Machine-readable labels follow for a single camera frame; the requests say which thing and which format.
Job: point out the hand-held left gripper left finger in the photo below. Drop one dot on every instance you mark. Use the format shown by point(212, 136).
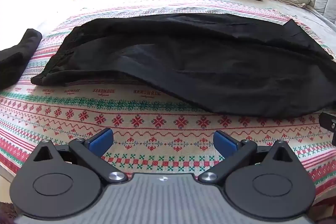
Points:
point(101, 141)

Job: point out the red green patterned blanket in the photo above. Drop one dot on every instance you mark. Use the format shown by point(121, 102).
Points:
point(157, 121)

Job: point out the black pants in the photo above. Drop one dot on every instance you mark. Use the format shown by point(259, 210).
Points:
point(183, 61)

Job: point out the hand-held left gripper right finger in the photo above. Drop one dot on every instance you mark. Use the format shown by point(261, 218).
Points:
point(224, 140)

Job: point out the bed with grey sheet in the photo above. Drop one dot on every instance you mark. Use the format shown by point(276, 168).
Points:
point(307, 20)

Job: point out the folded black garment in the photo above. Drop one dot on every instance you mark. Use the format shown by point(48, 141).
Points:
point(15, 56)

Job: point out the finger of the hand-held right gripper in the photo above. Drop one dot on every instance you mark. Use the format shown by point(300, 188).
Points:
point(327, 121)

